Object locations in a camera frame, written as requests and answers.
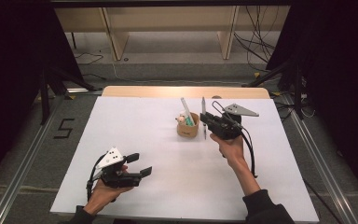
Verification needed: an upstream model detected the black tripod stand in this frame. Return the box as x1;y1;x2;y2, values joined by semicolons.
241;59;306;120
38;66;103;125

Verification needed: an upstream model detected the hand-held gripper cable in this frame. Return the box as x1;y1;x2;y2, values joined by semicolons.
86;153;106;202
211;100;259;179

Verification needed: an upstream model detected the silver pen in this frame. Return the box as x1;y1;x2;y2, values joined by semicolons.
200;96;208;140

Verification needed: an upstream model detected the white board table cover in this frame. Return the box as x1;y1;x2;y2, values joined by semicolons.
49;95;320;223

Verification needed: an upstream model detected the right hand-held gripper cable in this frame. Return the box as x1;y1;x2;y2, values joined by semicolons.
211;100;259;179

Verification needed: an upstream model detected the left hand-held gripper cable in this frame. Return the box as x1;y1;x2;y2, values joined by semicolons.
86;153;106;202

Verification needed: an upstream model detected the black curtain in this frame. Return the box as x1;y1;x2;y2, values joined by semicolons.
265;4;358;206
0;6;85;190

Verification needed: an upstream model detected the metal floor rail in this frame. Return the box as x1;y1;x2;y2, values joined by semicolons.
281;92;358;224
0;96;66;224

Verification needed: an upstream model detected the person's left hand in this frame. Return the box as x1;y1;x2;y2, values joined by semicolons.
83;164;134;216

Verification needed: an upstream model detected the bundle of black cables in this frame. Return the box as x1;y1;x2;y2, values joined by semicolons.
232;5;281;73

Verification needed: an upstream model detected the person's right hand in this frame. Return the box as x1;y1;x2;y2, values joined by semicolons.
209;133;246;171

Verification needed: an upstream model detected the thin black floor cable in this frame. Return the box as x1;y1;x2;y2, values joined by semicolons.
74;51;105;66

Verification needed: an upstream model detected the light wooden desk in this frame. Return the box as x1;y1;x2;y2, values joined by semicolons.
55;6;292;62

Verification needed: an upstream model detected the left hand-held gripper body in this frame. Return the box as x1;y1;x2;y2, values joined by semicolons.
95;147;143;189

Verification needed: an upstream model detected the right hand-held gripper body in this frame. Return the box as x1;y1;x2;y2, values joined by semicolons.
205;103;260;141

